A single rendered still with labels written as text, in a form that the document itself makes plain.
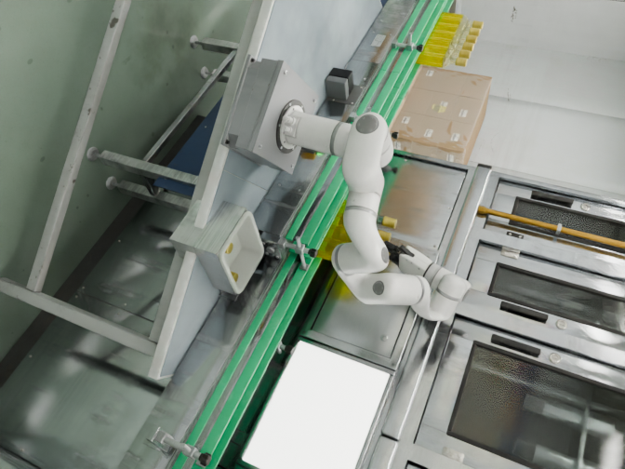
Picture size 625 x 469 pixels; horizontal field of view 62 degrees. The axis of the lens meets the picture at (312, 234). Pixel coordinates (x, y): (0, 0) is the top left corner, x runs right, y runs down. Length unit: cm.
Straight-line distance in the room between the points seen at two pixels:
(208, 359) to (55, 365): 66
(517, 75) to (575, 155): 152
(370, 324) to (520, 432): 54
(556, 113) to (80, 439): 634
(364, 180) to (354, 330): 64
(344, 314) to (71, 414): 94
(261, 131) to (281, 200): 37
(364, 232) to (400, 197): 84
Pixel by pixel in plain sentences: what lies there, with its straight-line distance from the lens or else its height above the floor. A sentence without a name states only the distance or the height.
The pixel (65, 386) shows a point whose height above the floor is 32.
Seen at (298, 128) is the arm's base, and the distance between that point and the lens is 149.
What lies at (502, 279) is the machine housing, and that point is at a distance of 195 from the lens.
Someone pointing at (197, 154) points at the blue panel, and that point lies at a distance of 200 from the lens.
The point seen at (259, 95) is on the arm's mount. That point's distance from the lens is 145.
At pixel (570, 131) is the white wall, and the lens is 696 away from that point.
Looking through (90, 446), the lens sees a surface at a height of 52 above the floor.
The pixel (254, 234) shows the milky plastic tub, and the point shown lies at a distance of 158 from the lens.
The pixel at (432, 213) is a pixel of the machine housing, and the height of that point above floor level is 124.
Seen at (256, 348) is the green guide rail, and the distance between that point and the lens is 159.
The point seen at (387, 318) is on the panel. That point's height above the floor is 123.
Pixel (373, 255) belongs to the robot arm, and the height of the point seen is 123.
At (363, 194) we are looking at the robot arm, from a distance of 134.
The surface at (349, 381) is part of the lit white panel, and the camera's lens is 169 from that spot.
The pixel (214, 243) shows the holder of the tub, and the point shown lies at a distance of 145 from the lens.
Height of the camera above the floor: 151
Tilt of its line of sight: 19 degrees down
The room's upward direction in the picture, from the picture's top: 107 degrees clockwise
